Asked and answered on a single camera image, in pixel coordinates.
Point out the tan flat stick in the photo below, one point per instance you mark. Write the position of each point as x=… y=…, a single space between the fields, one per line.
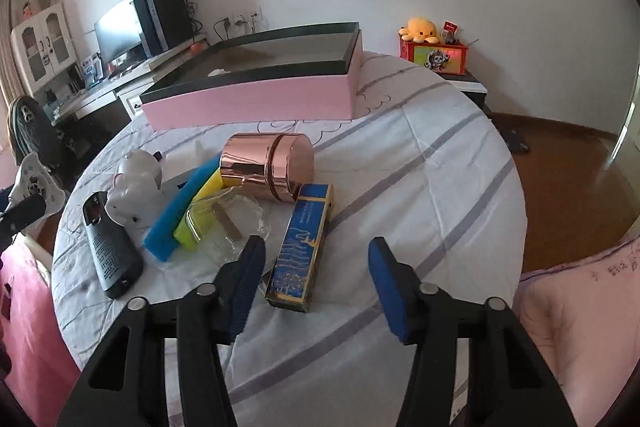
x=227 y=222

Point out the yellow octopus plush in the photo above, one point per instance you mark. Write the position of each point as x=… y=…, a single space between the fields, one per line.
x=420 y=29

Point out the black floor object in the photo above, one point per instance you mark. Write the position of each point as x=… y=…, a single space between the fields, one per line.
x=515 y=142

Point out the small dark figurine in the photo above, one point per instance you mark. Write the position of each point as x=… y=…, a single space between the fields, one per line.
x=452 y=38

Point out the white wall outlets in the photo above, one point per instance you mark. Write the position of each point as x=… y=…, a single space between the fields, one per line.
x=245 y=17

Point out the black computer monitor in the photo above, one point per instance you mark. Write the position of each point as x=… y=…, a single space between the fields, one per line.
x=117 y=32

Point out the yellow highlighter pen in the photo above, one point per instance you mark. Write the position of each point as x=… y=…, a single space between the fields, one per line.
x=207 y=189

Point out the pink quilt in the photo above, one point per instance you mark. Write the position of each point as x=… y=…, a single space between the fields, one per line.
x=575 y=322

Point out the black office chair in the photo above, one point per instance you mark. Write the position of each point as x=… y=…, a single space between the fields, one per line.
x=30 y=132

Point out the pink cloth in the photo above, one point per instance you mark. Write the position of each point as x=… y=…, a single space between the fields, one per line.
x=30 y=332

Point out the black computer tower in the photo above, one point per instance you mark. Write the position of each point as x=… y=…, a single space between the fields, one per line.
x=165 y=19

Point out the clear plastic packet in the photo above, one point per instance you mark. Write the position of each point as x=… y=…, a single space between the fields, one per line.
x=250 y=214

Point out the blue foam block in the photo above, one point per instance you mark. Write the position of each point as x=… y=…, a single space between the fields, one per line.
x=170 y=227

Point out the black handheld device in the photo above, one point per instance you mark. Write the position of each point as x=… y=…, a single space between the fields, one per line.
x=112 y=257

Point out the pink box with dark inside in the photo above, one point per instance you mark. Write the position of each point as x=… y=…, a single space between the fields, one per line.
x=250 y=99

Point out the white desk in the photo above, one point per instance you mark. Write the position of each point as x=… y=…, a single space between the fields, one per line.
x=130 y=82

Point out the white and black tv stand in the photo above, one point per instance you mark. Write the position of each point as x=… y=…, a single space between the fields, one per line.
x=467 y=84

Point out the rose gold metal canister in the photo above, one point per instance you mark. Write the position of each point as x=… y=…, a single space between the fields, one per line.
x=270 y=167

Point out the white glass-door cabinet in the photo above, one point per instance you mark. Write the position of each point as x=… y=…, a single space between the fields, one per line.
x=45 y=47

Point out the small red card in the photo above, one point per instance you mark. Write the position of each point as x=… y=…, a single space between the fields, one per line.
x=451 y=27

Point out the blue and gold carton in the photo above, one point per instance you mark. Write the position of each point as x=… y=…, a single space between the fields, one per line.
x=300 y=247

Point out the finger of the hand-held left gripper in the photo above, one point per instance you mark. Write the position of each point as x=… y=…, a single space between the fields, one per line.
x=22 y=213

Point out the white striped bedsheet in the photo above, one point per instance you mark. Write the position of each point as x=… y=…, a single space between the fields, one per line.
x=425 y=167

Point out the red printed box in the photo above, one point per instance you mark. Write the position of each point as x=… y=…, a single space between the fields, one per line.
x=440 y=57

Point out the blue boxes on desk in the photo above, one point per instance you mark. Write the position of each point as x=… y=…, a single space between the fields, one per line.
x=91 y=71

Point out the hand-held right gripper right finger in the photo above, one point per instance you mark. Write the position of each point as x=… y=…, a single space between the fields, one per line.
x=390 y=292

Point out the white plastic frame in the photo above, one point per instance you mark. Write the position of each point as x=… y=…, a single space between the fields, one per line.
x=32 y=179

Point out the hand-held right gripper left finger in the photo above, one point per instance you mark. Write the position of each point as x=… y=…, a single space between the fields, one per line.
x=250 y=287

